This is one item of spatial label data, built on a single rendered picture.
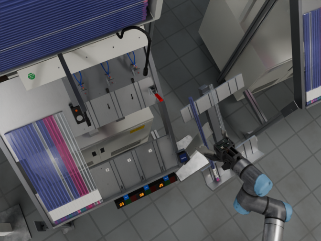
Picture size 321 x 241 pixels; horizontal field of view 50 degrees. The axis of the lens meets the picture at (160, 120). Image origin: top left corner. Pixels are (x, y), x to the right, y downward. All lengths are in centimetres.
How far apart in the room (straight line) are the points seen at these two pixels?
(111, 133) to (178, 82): 98
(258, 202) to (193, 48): 169
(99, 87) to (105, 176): 46
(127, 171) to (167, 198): 84
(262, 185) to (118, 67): 71
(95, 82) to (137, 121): 58
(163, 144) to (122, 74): 44
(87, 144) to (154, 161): 39
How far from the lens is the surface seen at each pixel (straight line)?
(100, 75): 137
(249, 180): 137
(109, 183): 167
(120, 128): 188
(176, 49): 281
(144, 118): 190
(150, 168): 169
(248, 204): 143
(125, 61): 138
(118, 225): 243
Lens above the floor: 243
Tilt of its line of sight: 72 degrees down
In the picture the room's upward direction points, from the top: 19 degrees clockwise
